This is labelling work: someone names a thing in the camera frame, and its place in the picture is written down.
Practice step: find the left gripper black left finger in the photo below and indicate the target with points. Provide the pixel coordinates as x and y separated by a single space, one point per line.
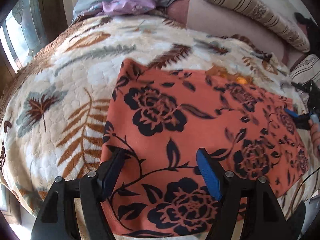
57 216

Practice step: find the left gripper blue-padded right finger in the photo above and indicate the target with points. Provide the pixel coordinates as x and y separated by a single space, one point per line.
264 218

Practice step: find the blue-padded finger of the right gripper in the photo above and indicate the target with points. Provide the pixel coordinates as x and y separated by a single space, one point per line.
291 113

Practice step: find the orange floral blouse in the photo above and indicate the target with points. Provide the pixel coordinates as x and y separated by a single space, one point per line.
162 118

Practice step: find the person's right hand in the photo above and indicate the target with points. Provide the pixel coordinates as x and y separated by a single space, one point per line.
315 137

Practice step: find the striped square pillow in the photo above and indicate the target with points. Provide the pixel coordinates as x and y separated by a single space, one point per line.
306 70

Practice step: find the black garment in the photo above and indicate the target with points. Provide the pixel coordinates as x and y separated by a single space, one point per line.
312 30

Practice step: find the cream leaf-pattern blanket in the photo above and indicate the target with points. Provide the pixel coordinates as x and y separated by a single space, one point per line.
54 110

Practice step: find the striped bolster pillow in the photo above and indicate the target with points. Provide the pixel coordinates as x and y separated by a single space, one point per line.
276 15

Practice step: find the pink bed sheet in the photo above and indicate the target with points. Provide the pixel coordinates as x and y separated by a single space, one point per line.
218 21

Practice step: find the stained glass window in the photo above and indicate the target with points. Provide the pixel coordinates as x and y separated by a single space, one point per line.
23 34

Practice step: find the purple floral cloth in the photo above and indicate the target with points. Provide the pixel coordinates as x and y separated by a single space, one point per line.
128 7

